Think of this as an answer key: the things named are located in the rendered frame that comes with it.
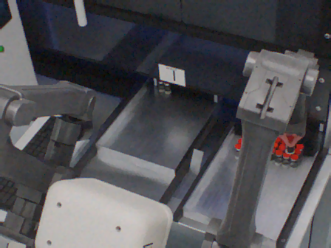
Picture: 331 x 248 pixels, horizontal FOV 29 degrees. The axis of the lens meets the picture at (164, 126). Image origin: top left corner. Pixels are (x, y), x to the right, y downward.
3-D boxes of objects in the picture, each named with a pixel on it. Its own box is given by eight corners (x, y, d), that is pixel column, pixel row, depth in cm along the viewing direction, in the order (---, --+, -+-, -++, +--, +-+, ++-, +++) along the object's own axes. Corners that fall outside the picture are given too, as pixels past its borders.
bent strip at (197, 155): (195, 162, 188) (193, 148, 184) (204, 165, 187) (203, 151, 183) (172, 196, 179) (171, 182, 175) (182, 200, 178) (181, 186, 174)
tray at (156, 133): (150, 84, 215) (149, 76, 213) (222, 104, 205) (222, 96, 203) (97, 152, 194) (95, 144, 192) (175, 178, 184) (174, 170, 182)
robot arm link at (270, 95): (230, 88, 93) (298, 110, 91) (256, 40, 103) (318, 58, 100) (195, 270, 123) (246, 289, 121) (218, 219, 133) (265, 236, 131)
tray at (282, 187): (233, 134, 195) (233, 125, 193) (317, 159, 186) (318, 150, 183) (183, 215, 174) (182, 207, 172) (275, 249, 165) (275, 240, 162)
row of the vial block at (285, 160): (239, 148, 191) (239, 137, 188) (298, 166, 184) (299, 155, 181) (236, 153, 189) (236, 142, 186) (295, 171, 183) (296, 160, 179)
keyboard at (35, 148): (52, 116, 218) (50, 111, 216) (87, 127, 213) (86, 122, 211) (-20, 202, 193) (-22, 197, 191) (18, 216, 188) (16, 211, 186)
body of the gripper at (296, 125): (306, 105, 154) (308, 83, 148) (304, 138, 147) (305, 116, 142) (278, 103, 155) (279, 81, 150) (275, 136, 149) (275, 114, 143)
